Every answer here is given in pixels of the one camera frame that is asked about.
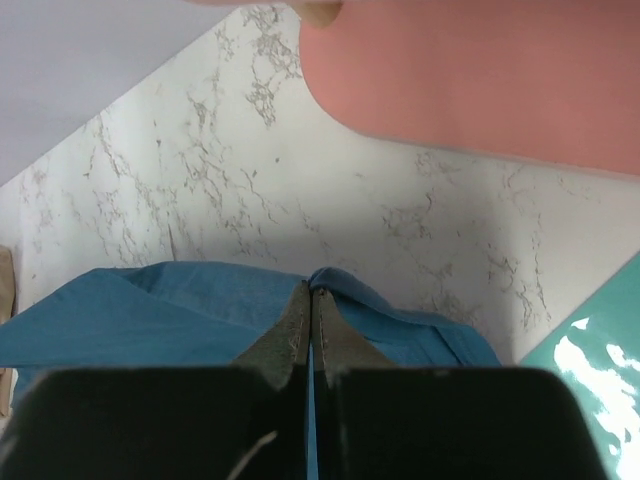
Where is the pink three tier shelf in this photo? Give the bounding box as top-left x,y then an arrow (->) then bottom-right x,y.
293,1 -> 639,176

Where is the teal cutting board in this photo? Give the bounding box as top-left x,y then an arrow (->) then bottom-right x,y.
521,256 -> 640,479

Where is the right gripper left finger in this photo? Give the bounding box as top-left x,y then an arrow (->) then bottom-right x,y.
1,282 -> 310,479

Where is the blue t shirt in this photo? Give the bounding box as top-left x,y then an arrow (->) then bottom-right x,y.
1,262 -> 499,479

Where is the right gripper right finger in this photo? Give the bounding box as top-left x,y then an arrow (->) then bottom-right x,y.
311,290 -> 606,479

